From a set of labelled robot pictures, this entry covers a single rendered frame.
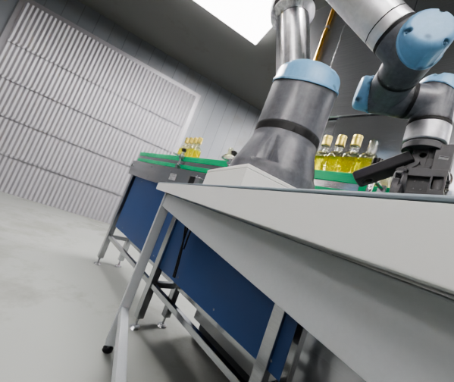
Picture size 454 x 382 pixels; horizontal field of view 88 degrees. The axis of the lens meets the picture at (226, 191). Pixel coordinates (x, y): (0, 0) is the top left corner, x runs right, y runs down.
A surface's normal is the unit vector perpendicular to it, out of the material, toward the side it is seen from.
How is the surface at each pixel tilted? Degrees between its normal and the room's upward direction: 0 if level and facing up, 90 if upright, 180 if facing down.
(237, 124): 90
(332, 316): 90
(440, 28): 89
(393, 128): 90
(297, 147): 72
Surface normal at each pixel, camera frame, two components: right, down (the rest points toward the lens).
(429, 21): -0.22, -0.20
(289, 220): -0.86, -0.36
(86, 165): 0.37, 0.04
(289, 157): 0.21, -0.36
